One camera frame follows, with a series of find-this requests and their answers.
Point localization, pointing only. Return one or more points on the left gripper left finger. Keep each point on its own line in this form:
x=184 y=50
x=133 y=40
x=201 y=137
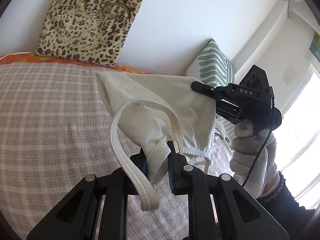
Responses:
x=96 y=208

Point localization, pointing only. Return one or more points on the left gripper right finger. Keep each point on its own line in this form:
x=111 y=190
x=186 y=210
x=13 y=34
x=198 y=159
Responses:
x=218 y=207

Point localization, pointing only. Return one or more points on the white camisole top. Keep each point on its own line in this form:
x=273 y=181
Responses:
x=152 y=110

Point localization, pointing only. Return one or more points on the right forearm in black sleeve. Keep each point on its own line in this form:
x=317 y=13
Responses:
x=284 y=209

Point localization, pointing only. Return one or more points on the right hand in grey glove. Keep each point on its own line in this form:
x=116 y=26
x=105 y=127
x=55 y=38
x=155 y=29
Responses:
x=253 y=159

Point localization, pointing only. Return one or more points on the green striped white cushion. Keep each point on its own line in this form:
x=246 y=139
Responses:
x=212 y=68

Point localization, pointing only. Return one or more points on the pink plaid bed blanket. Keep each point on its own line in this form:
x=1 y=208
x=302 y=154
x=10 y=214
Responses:
x=54 y=132

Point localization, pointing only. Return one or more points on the orange floral bed sheet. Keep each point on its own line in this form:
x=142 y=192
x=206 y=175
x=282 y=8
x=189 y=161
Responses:
x=28 y=57

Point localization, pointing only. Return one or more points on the leopard print pillow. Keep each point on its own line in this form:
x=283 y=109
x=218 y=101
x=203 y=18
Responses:
x=90 y=31

